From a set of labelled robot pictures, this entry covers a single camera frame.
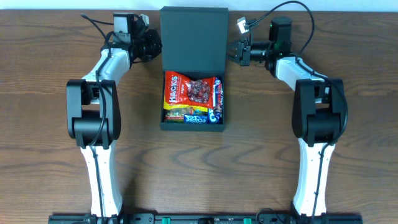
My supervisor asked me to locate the yellow Hacks candy bag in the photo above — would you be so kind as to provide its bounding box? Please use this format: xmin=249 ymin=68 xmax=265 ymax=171
xmin=163 ymin=101 xmax=208 ymax=113

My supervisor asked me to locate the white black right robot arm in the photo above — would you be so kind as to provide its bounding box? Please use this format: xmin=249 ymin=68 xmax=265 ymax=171
xmin=227 ymin=16 xmax=348 ymax=222

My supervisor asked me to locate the red Hacks candy bag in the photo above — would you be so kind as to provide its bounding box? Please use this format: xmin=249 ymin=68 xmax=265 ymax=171
xmin=164 ymin=71 xmax=216 ymax=111

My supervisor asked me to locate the blue Oreo cookie pack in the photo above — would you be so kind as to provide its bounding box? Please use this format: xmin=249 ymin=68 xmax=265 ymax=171
xmin=208 ymin=106 xmax=222 ymax=124

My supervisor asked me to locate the dark green box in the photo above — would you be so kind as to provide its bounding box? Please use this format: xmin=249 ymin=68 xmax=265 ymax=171
xmin=160 ymin=6 xmax=229 ymax=132

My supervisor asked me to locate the blue Eclipse mint box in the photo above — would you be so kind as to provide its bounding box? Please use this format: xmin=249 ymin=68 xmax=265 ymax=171
xmin=183 ymin=114 xmax=208 ymax=124

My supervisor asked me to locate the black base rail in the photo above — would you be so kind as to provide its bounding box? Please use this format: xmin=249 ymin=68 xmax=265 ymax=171
xmin=47 ymin=210 xmax=363 ymax=224

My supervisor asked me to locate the dark blue Cadbury chocolate bar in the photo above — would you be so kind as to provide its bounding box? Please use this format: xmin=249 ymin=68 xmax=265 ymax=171
xmin=213 ymin=78 xmax=223 ymax=112

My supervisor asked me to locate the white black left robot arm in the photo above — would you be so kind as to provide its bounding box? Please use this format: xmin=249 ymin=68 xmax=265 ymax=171
xmin=66 ymin=29 xmax=162 ymax=223

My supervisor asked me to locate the green Haribo gummy bag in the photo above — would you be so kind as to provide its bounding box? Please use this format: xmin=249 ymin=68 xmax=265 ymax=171
xmin=164 ymin=110 xmax=193 ymax=123

